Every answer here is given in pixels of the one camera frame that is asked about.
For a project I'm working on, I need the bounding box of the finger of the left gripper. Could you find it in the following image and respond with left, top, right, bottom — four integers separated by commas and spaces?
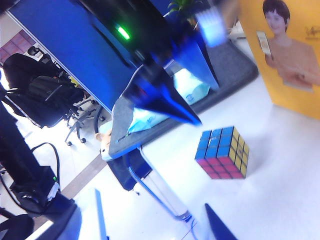
172, 32, 221, 90
123, 64, 202, 125

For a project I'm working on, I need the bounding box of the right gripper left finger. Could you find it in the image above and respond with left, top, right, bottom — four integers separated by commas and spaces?
94, 188, 110, 240

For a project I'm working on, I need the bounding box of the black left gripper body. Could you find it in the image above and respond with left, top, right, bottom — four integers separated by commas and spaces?
82, 0, 176, 68

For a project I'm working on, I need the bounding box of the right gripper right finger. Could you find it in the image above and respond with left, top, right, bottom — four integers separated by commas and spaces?
204, 203, 238, 240

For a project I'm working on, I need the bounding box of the Rubik's cube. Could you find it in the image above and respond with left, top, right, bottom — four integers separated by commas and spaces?
194, 125, 250, 180

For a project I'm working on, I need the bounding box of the yellow printed paper bag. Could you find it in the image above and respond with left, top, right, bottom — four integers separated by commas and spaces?
237, 0, 320, 121

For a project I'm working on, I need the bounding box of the light blue wet wipes pack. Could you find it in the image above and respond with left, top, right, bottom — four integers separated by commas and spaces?
127, 68, 211, 133

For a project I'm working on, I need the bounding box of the dark grey felt mat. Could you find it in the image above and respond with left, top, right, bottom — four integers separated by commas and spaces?
109, 42, 260, 160

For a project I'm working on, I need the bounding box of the green potted plant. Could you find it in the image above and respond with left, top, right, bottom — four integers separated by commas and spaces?
167, 0, 208, 16

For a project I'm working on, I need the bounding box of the blue office partition panel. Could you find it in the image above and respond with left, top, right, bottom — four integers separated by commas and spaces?
8, 0, 141, 113

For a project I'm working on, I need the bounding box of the plush animal toy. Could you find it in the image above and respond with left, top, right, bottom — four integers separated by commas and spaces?
94, 122, 114, 161

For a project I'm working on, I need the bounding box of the black box with green light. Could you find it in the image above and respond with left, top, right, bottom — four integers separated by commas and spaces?
9, 164, 62, 213

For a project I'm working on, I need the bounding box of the black office chair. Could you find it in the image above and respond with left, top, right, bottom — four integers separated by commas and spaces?
2, 46, 105, 146

